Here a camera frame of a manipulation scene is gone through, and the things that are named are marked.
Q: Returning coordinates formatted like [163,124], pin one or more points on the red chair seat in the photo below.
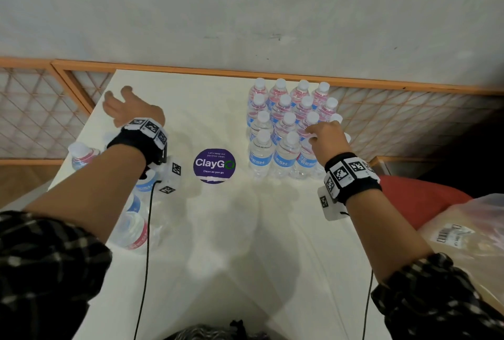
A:
[421,198]

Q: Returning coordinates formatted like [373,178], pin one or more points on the black right wristband with markers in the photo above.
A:
[350,180]

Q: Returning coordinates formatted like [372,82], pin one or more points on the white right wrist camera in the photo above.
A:
[328,207]

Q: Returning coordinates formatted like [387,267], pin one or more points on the black left wristband with markers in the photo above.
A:
[134,138]

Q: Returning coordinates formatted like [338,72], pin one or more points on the person's right fingers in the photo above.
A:
[313,129]

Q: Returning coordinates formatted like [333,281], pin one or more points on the person's left fingers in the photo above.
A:
[126,93]

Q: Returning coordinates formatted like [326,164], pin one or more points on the person's left hand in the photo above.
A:
[136,109]

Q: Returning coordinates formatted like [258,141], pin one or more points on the clear water bottle blue label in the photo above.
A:
[149,183]

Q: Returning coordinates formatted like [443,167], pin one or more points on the black wristband with markers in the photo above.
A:
[134,138]
[350,180]

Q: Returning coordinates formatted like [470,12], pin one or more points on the orange wooden lattice panel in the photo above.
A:
[31,115]
[393,123]

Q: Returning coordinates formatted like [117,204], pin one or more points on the group of standing water bottles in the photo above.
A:
[275,127]

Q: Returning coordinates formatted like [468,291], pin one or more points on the clear plastic bag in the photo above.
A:
[472,253]

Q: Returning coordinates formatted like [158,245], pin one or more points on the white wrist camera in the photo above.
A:
[328,207]
[171,178]

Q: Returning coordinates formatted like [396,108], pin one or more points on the plaid shirt sleeve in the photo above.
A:
[437,304]
[43,272]

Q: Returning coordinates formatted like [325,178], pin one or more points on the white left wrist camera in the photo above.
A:
[171,178]

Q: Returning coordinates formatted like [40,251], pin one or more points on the person's right forearm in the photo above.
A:
[384,229]

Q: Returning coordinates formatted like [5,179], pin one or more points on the white barcode label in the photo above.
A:
[452,233]

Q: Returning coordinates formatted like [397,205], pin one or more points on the plaid right shirt sleeve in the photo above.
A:
[437,304]

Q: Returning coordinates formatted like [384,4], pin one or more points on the person's right hand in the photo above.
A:
[332,140]

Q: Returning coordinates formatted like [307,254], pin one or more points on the person's left forearm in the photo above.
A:
[98,188]

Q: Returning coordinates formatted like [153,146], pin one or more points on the clear water bottle pink label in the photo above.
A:
[134,229]
[83,154]

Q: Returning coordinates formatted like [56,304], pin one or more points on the plaid left shirt sleeve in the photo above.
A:
[43,272]

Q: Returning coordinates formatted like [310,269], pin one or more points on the round purple sticker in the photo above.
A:
[214,165]

